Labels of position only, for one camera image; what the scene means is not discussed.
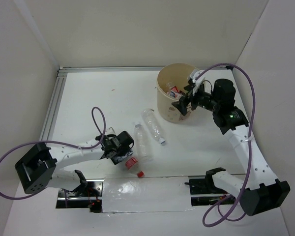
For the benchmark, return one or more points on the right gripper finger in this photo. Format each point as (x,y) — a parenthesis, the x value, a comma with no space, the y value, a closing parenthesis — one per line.
(188,91)
(181,105)

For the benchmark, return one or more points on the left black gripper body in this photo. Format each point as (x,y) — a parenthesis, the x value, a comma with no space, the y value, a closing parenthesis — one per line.
(122,150)

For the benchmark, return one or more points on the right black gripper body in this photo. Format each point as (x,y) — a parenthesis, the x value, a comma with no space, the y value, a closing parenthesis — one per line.
(202,99)

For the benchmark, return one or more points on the blue white label bottle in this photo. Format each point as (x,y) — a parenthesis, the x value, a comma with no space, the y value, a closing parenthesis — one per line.
(173,91)

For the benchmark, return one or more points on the red label bottle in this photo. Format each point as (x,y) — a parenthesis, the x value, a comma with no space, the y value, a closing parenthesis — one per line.
(132,164)

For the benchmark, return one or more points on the clear bottle white cap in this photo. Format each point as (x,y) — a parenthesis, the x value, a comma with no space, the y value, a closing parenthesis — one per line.
(142,145)

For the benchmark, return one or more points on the clear bottle blue cap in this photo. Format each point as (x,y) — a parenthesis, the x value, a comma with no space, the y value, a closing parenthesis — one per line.
(153,126)

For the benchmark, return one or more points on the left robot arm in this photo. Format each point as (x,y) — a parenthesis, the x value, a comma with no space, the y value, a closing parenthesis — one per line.
(43,166)

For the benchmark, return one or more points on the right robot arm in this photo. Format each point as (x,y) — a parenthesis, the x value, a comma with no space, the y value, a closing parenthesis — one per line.
(261,190)

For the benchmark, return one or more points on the beige round bin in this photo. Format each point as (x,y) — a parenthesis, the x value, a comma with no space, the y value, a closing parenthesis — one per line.
(173,75)

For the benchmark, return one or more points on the white tape sheet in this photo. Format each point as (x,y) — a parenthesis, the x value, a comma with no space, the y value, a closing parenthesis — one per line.
(151,194)

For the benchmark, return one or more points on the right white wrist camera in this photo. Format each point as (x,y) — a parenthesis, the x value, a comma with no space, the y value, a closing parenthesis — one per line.
(196,78)

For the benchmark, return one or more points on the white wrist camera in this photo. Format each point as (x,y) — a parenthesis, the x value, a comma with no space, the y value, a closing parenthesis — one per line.
(196,78)
(109,132)

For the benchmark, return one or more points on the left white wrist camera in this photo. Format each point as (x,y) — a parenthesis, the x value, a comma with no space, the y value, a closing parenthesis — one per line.
(109,132)

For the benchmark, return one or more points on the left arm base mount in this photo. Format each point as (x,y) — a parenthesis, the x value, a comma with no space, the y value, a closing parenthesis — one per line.
(90,199)

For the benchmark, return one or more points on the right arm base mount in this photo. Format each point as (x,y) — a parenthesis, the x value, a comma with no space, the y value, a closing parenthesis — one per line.
(202,190)

